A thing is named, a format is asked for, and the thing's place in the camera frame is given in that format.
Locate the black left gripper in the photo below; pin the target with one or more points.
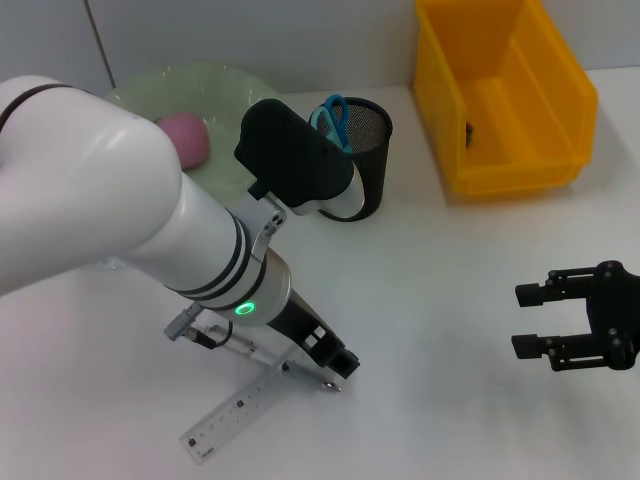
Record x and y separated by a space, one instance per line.
305 325

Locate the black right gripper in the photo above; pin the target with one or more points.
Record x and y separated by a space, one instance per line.
615 320

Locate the white grey ballpoint pen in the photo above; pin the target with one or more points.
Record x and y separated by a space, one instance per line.
240 345

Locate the transparent plastic ruler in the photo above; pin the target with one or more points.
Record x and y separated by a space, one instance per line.
225 415

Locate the blue capped scissors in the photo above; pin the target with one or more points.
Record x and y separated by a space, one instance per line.
332 120

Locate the pink peach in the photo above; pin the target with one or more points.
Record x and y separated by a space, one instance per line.
187 140

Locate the black mesh pen holder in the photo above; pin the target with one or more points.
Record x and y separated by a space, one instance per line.
375 165

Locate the green glass fruit plate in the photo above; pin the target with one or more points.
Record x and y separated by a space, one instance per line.
225 90

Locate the yellow plastic storage bin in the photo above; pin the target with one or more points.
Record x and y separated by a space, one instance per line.
500 100

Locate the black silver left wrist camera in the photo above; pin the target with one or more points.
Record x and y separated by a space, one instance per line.
295 155

